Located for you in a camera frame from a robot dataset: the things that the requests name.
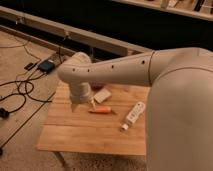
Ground purple bowl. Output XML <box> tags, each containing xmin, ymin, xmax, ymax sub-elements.
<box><xmin>91</xmin><ymin>84</ymin><xmax>104</xmax><ymax>90</ymax></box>

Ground white sponge block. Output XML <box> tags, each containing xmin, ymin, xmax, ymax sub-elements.
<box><xmin>94</xmin><ymin>88</ymin><xmax>111</xmax><ymax>103</ymax></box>

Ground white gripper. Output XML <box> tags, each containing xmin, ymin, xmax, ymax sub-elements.
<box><xmin>69</xmin><ymin>83</ymin><xmax>92</xmax><ymax>103</ymax></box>

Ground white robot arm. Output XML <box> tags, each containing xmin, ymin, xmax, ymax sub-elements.
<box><xmin>58</xmin><ymin>48</ymin><xmax>213</xmax><ymax>171</ymax></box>

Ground wooden table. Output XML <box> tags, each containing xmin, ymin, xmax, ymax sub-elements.
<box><xmin>37</xmin><ymin>82</ymin><xmax>149</xmax><ymax>155</ymax></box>

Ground orange carrot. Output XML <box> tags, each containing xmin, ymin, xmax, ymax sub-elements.
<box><xmin>89</xmin><ymin>106</ymin><xmax>111</xmax><ymax>114</ymax></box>

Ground white plastic bottle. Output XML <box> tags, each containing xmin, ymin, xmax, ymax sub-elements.
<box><xmin>121</xmin><ymin>102</ymin><xmax>146</xmax><ymax>130</ymax></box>

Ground black floor cable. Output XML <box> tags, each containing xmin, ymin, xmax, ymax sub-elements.
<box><xmin>0</xmin><ymin>71</ymin><xmax>54</xmax><ymax>114</ymax></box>

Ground black plug on floor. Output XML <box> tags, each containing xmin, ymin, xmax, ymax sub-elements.
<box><xmin>0</xmin><ymin>108</ymin><xmax>9</xmax><ymax>119</ymax></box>

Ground small black adapter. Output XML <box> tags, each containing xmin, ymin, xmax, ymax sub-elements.
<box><xmin>24</xmin><ymin>63</ymin><xmax>37</xmax><ymax>71</ymax></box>

